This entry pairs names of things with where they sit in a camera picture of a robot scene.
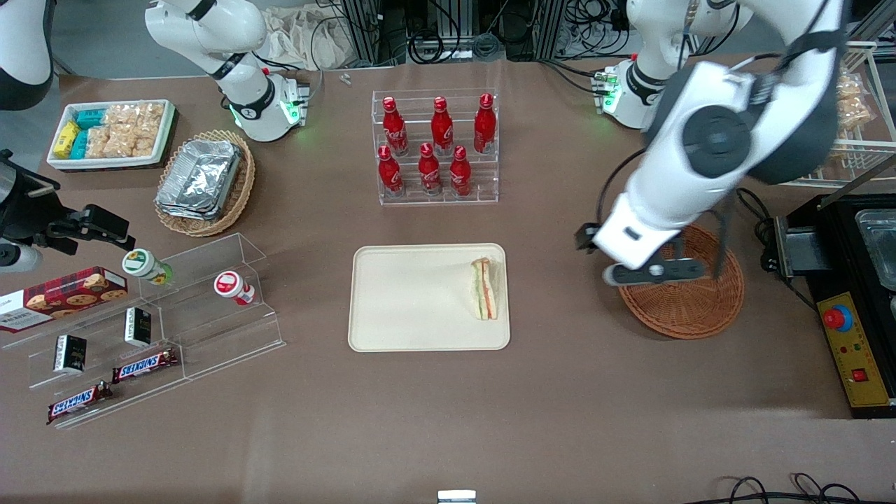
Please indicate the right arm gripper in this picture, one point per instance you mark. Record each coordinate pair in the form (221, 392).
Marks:
(26, 212)

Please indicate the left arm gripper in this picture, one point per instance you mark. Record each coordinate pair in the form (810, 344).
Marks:
(586, 245)

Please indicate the triangular sandwich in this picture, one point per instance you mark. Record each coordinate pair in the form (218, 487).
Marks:
(485, 290)

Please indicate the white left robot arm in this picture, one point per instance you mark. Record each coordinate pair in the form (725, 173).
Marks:
(672, 189)

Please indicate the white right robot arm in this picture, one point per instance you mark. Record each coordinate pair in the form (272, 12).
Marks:
(210, 28)

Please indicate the brown round wicker basket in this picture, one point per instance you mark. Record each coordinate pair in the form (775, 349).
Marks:
(700, 308)

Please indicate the light oval wicker basket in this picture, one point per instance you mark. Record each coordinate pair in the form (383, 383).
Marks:
(238, 189)

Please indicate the cream rectangular plastic tray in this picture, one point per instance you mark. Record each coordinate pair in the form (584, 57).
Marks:
(420, 301)

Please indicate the green sunflower lidded cup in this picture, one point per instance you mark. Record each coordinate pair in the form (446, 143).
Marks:
(143, 264)

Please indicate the red tartan cookie box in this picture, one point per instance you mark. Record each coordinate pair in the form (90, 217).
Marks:
(63, 297)

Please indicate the teal snack packet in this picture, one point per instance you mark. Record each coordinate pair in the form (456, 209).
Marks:
(91, 117)
(79, 145)

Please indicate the clear rice cracker bag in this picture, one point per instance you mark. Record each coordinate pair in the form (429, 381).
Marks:
(140, 143)
(121, 116)
(150, 115)
(103, 143)

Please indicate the yellow snack packet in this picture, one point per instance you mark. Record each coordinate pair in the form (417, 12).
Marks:
(65, 138)

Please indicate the aluminium foil container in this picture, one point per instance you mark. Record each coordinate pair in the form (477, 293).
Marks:
(199, 171)
(183, 208)

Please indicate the small black snack box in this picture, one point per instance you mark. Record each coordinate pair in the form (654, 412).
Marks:
(138, 327)
(70, 353)

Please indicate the white rectangular snack bin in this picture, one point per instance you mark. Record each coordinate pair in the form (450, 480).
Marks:
(168, 126)

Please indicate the Snickers chocolate bar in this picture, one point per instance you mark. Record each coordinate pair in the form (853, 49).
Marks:
(78, 401)
(143, 365)

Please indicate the red lidded cup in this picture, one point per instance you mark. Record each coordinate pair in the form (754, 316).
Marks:
(233, 287)

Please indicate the clear acrylic stepped shelf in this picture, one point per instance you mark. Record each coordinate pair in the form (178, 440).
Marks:
(210, 329)

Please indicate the black machine housing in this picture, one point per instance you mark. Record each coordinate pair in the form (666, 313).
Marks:
(833, 238)

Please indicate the clear acrylic bottle rack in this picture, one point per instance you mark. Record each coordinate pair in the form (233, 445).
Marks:
(483, 189)

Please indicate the yellow emergency stop control box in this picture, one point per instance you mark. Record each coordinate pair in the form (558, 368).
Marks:
(857, 357)

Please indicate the steel pan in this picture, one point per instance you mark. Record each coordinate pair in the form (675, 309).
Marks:
(878, 245)

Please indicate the red cola bottle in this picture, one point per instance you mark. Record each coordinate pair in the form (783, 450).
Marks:
(484, 124)
(429, 170)
(441, 127)
(389, 171)
(460, 171)
(394, 127)

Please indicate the clear snack bag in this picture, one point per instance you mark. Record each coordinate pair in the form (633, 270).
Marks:
(855, 98)

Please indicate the white crumpled cloth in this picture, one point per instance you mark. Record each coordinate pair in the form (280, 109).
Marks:
(301, 35)

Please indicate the small white box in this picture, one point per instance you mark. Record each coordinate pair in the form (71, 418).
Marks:
(456, 497)

